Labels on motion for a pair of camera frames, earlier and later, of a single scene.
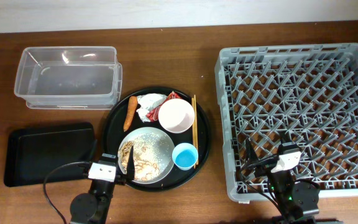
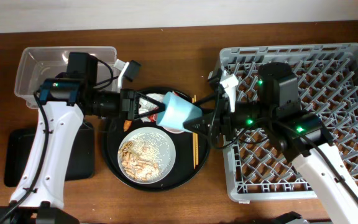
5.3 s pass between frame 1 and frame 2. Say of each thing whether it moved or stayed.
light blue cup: moved
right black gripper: moved
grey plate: stayed
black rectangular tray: stayed
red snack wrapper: stayed
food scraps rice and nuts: stayed
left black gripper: moved
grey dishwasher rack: stayed
